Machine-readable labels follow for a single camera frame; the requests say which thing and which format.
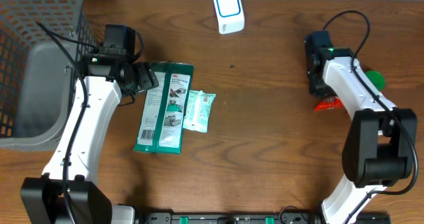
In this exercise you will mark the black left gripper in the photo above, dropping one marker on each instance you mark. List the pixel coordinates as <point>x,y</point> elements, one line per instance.
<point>148,77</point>

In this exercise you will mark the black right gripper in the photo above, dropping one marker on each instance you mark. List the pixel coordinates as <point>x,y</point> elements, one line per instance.
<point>313,88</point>

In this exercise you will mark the red snack bag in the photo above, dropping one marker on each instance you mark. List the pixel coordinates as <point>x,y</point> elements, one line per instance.
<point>327,103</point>

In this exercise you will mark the green white package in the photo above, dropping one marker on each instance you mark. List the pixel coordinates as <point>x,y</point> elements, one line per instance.
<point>161,125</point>

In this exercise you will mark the green capped white jar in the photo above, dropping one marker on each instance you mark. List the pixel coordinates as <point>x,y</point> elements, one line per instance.
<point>376,78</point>

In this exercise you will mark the light blue tissue pack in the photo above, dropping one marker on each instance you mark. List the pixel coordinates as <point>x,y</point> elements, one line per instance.
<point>198,111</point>

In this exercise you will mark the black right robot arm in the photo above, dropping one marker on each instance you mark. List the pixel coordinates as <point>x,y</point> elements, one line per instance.
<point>380,146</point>

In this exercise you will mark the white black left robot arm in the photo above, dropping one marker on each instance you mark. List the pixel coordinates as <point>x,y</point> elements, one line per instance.
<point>67,190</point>

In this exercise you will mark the white barcode scanner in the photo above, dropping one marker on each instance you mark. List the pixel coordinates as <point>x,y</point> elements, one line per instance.
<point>230,16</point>

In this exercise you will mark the grey plastic mesh basket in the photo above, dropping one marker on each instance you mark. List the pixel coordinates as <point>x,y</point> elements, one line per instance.
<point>37,79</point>

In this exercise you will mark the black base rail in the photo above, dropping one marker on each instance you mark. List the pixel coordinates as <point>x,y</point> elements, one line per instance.
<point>285,217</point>

